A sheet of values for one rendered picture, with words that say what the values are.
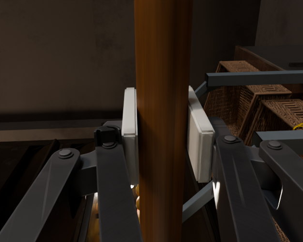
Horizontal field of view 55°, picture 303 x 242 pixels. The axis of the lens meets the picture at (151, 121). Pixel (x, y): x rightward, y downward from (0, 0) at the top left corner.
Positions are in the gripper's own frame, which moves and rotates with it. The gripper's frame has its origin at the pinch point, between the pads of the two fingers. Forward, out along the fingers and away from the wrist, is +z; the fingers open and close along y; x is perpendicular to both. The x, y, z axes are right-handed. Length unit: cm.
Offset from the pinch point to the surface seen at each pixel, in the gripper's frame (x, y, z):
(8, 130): -127, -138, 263
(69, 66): -65, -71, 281
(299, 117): -32, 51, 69
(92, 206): -67, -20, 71
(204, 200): -37, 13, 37
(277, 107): -32, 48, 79
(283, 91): -32, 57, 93
